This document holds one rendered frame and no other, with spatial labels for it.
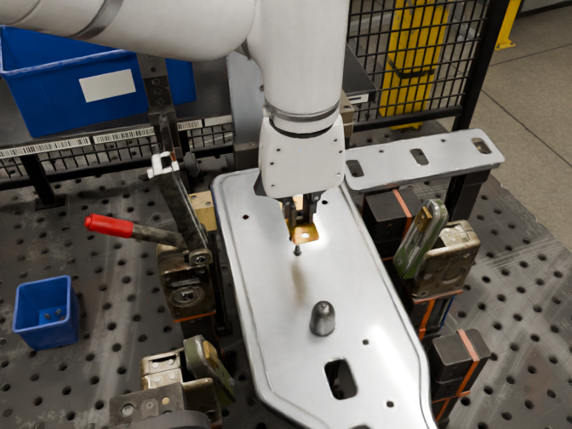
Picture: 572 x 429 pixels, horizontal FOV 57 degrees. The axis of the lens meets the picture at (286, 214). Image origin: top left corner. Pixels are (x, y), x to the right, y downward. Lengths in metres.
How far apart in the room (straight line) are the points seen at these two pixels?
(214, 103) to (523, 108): 2.20
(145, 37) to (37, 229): 1.01
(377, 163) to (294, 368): 0.41
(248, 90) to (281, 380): 0.47
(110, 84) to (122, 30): 0.62
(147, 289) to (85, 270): 0.15
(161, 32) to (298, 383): 0.45
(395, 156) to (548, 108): 2.15
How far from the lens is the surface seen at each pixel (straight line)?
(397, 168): 0.93
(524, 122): 2.89
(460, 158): 0.97
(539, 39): 3.65
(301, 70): 0.52
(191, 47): 0.39
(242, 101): 0.90
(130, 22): 0.34
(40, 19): 0.32
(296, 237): 0.70
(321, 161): 0.62
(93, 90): 0.97
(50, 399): 1.08
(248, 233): 0.80
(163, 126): 0.69
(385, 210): 0.88
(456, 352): 0.74
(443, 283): 0.83
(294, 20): 0.50
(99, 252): 1.23
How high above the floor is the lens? 1.61
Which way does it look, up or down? 48 degrees down
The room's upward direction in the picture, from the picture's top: straight up
